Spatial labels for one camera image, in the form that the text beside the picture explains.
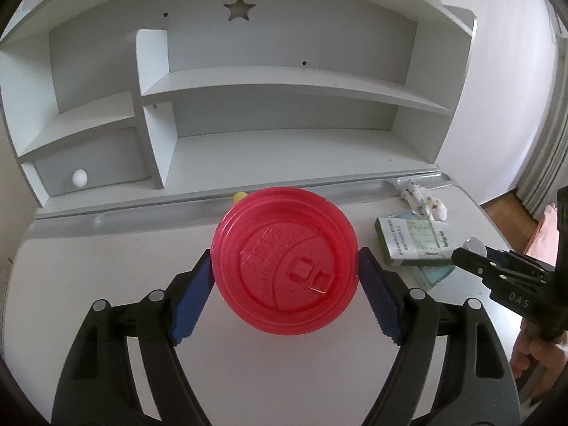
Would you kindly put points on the grey curtain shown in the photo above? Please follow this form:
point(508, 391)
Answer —
point(548, 164)

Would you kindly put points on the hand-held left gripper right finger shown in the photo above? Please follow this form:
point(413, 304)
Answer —
point(381, 297)

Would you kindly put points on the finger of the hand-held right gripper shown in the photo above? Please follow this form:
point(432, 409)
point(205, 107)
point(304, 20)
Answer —
point(497, 275)

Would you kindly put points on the white desk shelf unit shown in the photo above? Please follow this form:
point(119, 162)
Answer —
point(288, 142)

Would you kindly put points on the person's right hand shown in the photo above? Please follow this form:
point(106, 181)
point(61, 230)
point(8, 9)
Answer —
point(541, 359)

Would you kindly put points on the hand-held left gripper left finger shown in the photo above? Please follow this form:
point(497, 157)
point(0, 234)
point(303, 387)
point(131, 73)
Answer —
point(195, 295)

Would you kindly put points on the white round drawer knob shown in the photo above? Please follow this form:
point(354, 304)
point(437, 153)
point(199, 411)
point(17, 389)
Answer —
point(80, 178)

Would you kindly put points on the green white box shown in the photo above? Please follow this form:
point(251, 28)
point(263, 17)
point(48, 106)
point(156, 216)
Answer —
point(412, 239)

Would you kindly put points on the grey drawer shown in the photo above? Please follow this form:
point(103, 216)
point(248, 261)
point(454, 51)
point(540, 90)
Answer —
point(97, 159)

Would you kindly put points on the red plastic lid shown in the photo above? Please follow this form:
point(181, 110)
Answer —
point(284, 266)

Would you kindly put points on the pink cloth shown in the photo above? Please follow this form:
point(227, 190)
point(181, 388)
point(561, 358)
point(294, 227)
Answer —
point(543, 239)

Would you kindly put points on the small yellow object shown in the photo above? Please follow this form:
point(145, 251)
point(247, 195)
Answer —
point(239, 197)

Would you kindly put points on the crumpled patterned white wrapper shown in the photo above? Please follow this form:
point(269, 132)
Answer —
point(417, 195)

